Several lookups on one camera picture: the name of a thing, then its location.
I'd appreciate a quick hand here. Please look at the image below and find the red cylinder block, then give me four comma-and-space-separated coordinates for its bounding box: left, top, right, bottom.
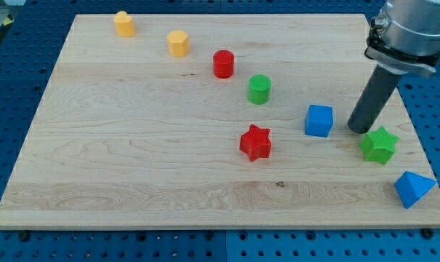
213, 49, 235, 79

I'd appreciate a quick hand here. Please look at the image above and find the blue triangle block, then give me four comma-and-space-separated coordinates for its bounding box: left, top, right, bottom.
394, 171, 436, 209

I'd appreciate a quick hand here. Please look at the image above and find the green cylinder block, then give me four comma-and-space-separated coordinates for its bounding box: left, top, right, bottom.
247, 74, 271, 105

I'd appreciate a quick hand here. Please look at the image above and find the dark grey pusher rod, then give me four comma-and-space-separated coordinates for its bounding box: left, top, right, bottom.
348, 65, 402, 134

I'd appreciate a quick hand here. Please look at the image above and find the light wooden board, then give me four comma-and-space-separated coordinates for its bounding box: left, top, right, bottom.
0, 14, 440, 231

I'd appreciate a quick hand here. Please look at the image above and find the yellow hexagon block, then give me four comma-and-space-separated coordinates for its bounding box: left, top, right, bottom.
167, 30, 190, 57

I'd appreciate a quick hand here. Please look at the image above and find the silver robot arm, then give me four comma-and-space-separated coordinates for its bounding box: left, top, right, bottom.
348, 0, 440, 134

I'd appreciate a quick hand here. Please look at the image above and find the red star block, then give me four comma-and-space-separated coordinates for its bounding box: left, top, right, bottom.
239, 124, 272, 162

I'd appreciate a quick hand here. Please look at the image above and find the green star block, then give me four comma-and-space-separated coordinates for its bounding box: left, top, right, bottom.
359, 127, 399, 164

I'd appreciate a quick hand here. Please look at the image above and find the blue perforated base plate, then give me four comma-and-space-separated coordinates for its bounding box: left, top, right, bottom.
0, 0, 440, 261

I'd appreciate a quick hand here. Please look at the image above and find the yellow heart block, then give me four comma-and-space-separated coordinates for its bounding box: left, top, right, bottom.
113, 11, 135, 37

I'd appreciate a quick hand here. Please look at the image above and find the blue cube block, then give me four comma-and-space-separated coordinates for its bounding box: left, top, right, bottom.
305, 104, 333, 138

